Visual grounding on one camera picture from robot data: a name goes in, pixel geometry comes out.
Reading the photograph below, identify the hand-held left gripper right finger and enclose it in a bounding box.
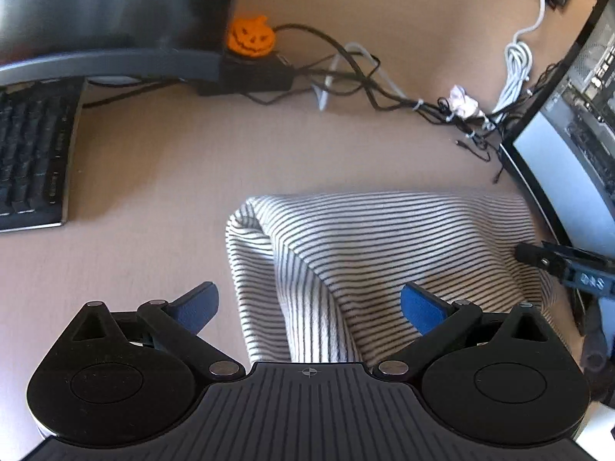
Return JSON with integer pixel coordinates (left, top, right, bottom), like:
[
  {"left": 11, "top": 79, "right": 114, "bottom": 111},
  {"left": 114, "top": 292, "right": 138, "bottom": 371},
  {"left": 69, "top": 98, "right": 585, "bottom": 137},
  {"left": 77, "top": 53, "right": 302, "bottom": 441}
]
[{"left": 374, "top": 282, "right": 549, "bottom": 380}]

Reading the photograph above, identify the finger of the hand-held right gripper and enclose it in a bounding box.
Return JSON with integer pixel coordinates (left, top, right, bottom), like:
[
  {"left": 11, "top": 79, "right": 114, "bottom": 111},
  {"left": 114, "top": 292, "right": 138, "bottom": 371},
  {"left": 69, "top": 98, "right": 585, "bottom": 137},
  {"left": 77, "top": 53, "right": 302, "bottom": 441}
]
[{"left": 515, "top": 241, "right": 570, "bottom": 280}]

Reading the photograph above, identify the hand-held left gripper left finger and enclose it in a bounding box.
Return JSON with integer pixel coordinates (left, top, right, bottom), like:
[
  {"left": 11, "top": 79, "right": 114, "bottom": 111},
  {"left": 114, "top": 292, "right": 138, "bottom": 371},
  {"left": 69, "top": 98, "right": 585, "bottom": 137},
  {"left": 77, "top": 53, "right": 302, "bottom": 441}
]
[{"left": 71, "top": 281, "right": 246, "bottom": 381}]

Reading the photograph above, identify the white black striped shirt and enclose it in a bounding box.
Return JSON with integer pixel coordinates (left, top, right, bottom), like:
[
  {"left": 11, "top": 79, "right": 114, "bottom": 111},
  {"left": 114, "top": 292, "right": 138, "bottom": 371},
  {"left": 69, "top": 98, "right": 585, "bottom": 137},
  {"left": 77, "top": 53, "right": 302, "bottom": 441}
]
[{"left": 225, "top": 191, "right": 568, "bottom": 366}]

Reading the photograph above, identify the computer monitor at right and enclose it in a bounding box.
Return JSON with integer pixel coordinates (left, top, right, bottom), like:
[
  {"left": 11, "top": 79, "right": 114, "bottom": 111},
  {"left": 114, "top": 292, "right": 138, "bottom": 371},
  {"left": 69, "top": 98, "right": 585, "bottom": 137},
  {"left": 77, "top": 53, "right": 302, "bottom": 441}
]
[{"left": 497, "top": 0, "right": 615, "bottom": 309}]

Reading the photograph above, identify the crumpled white paper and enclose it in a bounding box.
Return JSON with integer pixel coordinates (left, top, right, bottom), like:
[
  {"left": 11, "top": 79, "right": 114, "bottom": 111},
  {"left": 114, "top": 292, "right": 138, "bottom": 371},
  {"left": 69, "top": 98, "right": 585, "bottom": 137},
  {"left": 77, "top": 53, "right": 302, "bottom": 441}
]
[{"left": 444, "top": 85, "right": 484, "bottom": 119}]

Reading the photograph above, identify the black keyboard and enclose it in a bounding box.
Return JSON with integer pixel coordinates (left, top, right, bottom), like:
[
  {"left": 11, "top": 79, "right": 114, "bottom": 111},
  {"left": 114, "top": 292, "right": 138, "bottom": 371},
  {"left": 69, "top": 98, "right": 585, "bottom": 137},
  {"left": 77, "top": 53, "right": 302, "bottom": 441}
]
[{"left": 0, "top": 79, "right": 88, "bottom": 234}]

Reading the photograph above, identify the black hub box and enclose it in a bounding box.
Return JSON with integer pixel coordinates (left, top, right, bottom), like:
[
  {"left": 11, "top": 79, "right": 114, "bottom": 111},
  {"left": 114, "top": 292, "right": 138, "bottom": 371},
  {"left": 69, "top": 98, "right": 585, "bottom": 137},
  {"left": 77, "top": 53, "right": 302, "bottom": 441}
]
[{"left": 197, "top": 53, "right": 295, "bottom": 97}]

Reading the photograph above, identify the grey monitor stand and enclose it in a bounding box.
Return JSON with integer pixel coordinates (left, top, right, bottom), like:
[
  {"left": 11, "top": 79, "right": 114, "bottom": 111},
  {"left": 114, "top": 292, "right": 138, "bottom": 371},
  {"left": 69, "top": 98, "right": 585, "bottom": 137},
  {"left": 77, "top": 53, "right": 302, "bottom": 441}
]
[{"left": 0, "top": 48, "right": 226, "bottom": 90}]

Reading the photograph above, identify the orange pumpkin figure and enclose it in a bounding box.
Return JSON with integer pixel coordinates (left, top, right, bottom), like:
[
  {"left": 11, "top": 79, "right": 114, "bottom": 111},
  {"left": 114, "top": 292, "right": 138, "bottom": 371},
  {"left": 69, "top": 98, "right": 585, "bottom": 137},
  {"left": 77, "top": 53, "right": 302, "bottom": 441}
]
[{"left": 226, "top": 15, "right": 278, "bottom": 58}]

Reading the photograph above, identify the black monitor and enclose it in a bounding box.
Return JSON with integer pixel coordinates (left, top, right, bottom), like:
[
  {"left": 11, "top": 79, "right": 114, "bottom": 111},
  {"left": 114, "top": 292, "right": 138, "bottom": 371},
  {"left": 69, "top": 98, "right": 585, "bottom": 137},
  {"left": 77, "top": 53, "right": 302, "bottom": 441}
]
[{"left": 0, "top": 0, "right": 247, "bottom": 58}]

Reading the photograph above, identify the white plug cable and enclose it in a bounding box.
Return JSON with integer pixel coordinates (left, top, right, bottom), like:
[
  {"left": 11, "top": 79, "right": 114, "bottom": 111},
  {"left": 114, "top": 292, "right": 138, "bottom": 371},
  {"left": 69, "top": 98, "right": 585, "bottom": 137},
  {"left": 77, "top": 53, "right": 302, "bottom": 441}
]
[{"left": 490, "top": 0, "right": 551, "bottom": 124}]

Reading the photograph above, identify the grey cable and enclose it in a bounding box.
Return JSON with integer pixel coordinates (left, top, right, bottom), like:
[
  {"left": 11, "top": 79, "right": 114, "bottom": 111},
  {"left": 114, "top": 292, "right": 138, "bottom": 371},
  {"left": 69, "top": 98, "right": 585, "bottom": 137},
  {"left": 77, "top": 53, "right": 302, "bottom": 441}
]
[{"left": 312, "top": 42, "right": 424, "bottom": 111}]

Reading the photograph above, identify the black cable bundle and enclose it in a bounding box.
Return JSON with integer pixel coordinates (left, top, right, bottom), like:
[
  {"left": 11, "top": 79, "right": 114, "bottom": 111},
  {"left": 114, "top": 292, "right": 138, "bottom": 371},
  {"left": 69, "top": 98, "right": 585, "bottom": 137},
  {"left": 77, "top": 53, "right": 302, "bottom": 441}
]
[{"left": 240, "top": 23, "right": 564, "bottom": 186}]

